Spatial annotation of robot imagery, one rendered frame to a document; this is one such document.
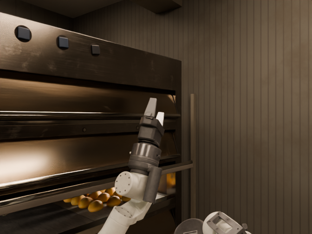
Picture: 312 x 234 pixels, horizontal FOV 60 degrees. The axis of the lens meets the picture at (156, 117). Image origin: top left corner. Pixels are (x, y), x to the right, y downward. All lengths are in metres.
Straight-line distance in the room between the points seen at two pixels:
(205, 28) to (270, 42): 0.75
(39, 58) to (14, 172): 0.46
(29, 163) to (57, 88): 0.33
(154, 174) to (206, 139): 2.40
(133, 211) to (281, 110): 2.23
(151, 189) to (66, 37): 0.82
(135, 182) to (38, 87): 0.66
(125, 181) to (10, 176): 0.54
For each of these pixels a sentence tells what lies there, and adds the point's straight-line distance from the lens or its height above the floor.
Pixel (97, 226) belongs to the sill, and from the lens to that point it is 1.46.
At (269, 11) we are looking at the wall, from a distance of 3.06.
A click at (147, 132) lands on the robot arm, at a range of 0.79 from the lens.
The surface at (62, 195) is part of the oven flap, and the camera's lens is 1.13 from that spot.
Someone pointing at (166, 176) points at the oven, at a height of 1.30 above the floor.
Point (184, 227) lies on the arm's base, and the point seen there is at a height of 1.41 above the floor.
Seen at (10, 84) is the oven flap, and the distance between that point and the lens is 1.19.
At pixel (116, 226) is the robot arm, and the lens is 0.80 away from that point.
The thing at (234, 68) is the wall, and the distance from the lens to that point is 3.03.
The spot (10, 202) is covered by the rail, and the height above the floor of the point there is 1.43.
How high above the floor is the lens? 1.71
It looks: level
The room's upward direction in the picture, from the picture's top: straight up
